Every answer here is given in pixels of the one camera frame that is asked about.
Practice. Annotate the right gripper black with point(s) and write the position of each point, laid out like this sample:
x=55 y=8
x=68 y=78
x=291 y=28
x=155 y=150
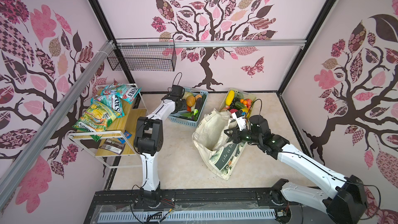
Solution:
x=234 y=136

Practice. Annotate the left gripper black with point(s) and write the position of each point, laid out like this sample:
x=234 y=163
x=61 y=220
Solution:
x=183 y=107

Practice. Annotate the cream canvas grocery tote bag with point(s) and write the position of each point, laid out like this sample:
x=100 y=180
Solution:
x=216 y=149

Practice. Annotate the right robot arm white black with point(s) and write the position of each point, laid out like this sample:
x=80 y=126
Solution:
x=342 y=198

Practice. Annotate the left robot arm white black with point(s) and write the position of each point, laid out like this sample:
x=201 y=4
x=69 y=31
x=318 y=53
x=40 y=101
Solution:
x=149 y=139

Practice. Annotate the Fox's candy bag upper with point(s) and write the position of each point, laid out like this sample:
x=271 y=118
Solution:
x=126 y=92

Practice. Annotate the fox's candy bag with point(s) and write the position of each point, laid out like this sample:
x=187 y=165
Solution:
x=111 y=101
x=126 y=92

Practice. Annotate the Fox's candy bag lower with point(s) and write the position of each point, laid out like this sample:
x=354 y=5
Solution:
x=111 y=101

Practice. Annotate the green yellow snack bag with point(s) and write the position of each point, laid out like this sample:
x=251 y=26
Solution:
x=97 y=118

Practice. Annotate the green cabbage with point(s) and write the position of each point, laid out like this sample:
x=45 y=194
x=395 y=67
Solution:
x=187 y=94

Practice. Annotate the purple eggplant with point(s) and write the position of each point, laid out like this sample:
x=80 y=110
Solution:
x=198 y=105

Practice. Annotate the blue plastic basket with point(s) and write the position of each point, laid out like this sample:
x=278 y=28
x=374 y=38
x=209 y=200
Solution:
x=186 y=117

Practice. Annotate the yellow lemon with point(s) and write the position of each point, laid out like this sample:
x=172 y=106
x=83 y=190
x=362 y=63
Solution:
x=245 y=110

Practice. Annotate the red peach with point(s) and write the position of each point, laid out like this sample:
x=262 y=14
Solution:
x=249 y=102

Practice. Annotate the black grapes bunch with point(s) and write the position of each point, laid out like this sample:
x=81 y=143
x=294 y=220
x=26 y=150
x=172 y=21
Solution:
x=236 y=99

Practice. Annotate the green plastic basket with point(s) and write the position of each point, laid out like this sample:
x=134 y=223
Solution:
x=241 y=95

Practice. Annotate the yellow corn cob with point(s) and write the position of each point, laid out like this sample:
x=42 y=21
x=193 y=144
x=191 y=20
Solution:
x=230 y=97

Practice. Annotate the white wooden shelf rack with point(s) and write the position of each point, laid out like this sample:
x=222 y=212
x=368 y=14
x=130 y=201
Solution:
x=122 y=128

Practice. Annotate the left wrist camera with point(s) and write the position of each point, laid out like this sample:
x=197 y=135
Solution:
x=177 y=91

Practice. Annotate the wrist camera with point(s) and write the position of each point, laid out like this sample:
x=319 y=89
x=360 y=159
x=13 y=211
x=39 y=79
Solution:
x=240 y=118
x=177 y=91

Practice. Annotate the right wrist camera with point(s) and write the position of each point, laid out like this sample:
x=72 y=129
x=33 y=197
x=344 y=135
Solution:
x=240 y=118

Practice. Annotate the black wire wall basket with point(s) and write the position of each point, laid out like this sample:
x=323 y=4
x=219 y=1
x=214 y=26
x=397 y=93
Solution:
x=144 y=54

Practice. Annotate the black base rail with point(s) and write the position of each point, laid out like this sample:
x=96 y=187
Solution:
x=207 y=199

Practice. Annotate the white slotted cable duct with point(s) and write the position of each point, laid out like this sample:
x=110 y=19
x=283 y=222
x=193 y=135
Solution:
x=196 y=216

